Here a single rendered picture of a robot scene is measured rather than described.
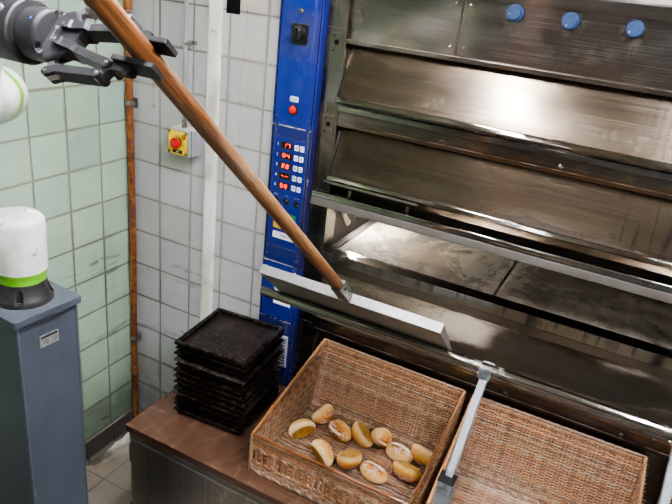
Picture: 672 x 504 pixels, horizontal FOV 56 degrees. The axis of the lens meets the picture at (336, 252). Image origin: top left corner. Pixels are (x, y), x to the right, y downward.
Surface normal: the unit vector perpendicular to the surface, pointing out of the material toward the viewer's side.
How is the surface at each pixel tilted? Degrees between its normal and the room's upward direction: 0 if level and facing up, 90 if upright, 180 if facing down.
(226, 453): 0
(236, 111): 90
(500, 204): 70
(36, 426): 90
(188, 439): 0
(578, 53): 90
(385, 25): 90
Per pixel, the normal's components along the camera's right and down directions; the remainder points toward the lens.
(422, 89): -0.39, -0.02
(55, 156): 0.88, 0.27
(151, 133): -0.45, 0.31
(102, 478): 0.11, -0.91
